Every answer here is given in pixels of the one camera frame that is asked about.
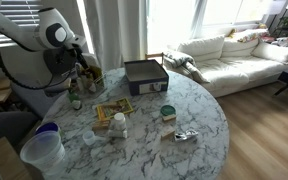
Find floral pillow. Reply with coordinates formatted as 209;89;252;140
237;28;270;44

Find grey white blanket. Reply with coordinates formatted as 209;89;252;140
163;49;211;84

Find green glass bottle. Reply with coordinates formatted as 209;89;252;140
66;89;83;111

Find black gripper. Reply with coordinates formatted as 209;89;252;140
70;43;95;83

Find white pill bottle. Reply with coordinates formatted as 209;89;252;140
110;112;128;132

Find silver foil packet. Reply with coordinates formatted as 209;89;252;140
174;128;199;142

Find dark blue cardboard box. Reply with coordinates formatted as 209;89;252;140
123;59;170;97

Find white window blinds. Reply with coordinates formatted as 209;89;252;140
0;0;44;50

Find small wooden block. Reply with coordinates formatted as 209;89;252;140
62;77;73;91
159;127;177;141
91;120;111;131
161;113;178;122

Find potted plant on stand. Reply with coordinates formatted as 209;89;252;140
271;9;288;38

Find white sofa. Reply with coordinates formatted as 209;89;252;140
165;28;288;99

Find clear measuring cup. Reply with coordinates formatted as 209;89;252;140
82;130;108;147

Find white curtain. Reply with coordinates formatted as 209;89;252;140
83;0;149;72

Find grey upholstered chair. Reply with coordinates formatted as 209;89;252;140
0;81;65;148

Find yellow patterned box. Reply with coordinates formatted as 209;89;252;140
95;97;135;121

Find yellow plush toy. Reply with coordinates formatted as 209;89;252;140
227;27;239;39

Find wooden chair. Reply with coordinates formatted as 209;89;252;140
144;52;165;66

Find green round lid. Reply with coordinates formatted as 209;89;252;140
159;104;177;117

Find clear plastic container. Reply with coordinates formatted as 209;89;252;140
70;64;109;100

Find small white box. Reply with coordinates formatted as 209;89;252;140
107;128;129;139

